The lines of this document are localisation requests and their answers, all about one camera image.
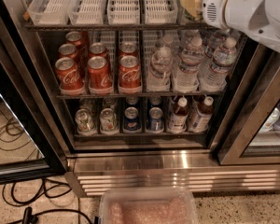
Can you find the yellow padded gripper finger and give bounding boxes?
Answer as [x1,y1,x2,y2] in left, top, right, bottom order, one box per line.
[179,0,207,21]

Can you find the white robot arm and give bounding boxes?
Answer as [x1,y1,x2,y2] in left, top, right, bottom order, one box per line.
[179,0,280,53]

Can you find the white shelf tray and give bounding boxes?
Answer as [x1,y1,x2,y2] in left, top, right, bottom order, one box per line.
[107,0,140,24]
[144,0,178,24]
[67,0,106,25]
[28,0,71,25]

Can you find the red cola can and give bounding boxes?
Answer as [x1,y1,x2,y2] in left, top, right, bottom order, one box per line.
[119,42,138,57]
[65,31,86,49]
[88,42,109,60]
[88,56,113,94]
[55,57,84,95]
[119,56,142,93]
[58,43,80,63]

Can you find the red cola can front right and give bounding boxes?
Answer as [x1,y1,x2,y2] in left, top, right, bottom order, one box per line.
[119,56,142,93]

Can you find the blue pepsi can right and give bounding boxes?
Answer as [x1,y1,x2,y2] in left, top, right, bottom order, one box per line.
[147,107,164,133]

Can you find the blue pepsi can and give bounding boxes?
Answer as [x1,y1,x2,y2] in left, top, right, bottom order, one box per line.
[147,107,164,133]
[123,106,141,133]

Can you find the red cola can front middle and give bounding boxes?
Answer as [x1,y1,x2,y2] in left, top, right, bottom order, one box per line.
[88,56,113,94]

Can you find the red cola can back left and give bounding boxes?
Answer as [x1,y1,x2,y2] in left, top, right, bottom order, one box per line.
[65,31,86,49]

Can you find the blue pepsi can left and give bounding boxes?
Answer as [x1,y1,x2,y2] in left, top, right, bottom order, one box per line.
[123,106,141,133]

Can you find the silver green can front right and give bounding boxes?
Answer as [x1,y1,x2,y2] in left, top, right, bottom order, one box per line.
[100,108,119,135]

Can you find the silver green can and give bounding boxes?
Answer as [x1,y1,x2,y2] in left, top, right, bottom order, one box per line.
[75,109,96,136]
[100,108,119,135]

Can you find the red cola can front left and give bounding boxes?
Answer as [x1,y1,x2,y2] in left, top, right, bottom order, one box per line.
[55,57,84,95]

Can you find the steel fridge door right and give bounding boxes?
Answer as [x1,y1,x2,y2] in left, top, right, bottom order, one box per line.
[213,44,280,165]

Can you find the silver green can front left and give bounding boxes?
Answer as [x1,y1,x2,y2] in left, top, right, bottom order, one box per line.
[75,109,96,136]

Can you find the steel fridge base grille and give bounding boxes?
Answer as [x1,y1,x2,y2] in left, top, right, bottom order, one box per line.
[65,150,280,197]

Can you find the glass fridge door left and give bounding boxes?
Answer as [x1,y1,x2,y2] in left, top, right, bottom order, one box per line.
[0,14,65,185]

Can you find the water bottle front middle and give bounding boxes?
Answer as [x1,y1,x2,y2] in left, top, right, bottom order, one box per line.
[174,35,204,93]

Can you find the water bottle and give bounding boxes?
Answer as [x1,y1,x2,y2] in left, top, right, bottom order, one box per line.
[174,35,204,93]
[199,37,237,91]
[147,47,174,91]

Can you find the water bottle front right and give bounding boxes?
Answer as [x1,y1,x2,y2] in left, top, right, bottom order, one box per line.
[199,37,237,91]

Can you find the water bottle front left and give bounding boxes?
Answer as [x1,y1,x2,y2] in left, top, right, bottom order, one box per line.
[147,47,174,91]

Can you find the tea bottle right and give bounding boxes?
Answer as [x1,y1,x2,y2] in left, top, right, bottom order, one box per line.
[189,96,214,133]

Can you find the tea bottle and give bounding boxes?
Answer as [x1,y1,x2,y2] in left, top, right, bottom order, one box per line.
[189,96,214,133]
[168,97,189,133]

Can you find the tea bottle left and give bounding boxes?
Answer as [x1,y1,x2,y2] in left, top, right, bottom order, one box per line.
[168,97,189,133]

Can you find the clear plastic bin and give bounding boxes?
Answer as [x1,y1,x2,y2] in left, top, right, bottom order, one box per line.
[99,187,199,224]

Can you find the black floor cable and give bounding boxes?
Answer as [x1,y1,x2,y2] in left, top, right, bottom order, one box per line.
[0,177,94,224]

